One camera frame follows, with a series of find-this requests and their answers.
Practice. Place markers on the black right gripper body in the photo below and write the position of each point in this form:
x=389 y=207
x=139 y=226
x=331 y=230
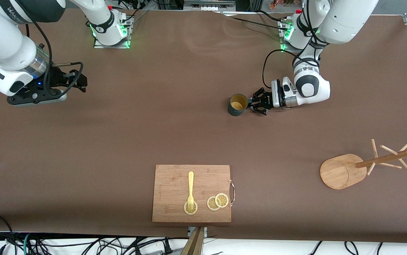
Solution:
x=59 y=78

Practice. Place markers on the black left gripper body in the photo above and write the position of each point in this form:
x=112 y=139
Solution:
x=267 y=100

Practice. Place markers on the teal mug with yellow inside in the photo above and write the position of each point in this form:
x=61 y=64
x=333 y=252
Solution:
x=234 y=110

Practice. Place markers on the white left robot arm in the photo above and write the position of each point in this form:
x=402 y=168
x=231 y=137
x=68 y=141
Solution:
x=345 y=17

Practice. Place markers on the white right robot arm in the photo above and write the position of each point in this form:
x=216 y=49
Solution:
x=1 y=42

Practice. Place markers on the wooden mug rack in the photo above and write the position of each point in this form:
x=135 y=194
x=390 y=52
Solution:
x=338 y=173

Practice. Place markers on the brown table cover sheet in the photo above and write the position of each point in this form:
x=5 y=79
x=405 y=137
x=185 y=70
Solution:
x=154 y=124

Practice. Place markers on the orange plastic item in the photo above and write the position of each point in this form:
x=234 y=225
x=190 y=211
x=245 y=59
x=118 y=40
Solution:
x=285 y=3

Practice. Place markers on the dried lemon slice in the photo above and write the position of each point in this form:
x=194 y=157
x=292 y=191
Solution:
x=185 y=209
x=211 y=204
x=222 y=200

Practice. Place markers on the grey power strip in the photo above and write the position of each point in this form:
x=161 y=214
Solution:
x=208 y=6

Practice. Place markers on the yellow plastic fork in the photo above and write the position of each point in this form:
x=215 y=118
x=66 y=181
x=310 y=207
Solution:
x=190 y=184

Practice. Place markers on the wooden bar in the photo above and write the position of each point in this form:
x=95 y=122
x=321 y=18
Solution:
x=193 y=246

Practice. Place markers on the black power plug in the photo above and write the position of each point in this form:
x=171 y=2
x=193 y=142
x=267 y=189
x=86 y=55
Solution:
x=168 y=247

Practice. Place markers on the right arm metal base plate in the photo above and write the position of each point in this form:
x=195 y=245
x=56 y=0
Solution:
x=99 y=45

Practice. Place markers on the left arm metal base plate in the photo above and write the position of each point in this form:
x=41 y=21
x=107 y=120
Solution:
x=285 y=49

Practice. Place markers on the small metal bracket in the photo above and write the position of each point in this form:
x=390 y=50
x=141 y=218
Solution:
x=205 y=231

